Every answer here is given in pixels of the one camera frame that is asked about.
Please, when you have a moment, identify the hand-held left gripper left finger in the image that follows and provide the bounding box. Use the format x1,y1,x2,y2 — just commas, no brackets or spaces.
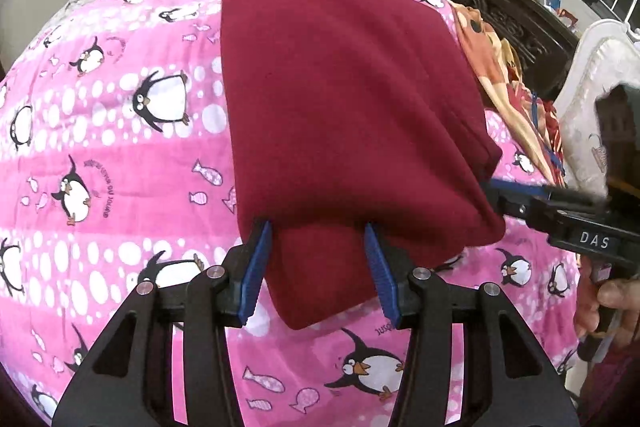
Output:
51,219,274,427

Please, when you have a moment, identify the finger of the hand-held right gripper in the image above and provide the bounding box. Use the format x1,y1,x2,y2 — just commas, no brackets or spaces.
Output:
482,177,552,222

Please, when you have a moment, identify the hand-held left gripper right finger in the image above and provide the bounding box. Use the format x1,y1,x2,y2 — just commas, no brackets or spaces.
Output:
363,223,581,427

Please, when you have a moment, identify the dark red fleece garment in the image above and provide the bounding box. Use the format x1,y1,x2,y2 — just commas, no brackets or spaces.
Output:
220,0,505,330

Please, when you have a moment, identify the person's right forearm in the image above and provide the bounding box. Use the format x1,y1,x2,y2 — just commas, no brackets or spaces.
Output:
580,337,640,427

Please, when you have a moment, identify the person's right hand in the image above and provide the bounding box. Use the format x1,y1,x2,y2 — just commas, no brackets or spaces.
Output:
574,256,640,339

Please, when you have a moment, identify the pink penguin print blanket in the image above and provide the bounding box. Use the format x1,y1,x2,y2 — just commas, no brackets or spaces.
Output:
0,0,583,427

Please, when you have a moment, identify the orange printed blanket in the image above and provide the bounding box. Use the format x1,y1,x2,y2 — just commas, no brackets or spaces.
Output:
450,2,568,188

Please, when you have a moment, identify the dark carved wooden furniture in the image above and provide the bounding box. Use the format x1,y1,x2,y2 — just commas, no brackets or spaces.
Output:
412,0,581,108

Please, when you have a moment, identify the blue cord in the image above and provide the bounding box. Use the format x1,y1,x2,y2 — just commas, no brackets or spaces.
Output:
529,92,567,180

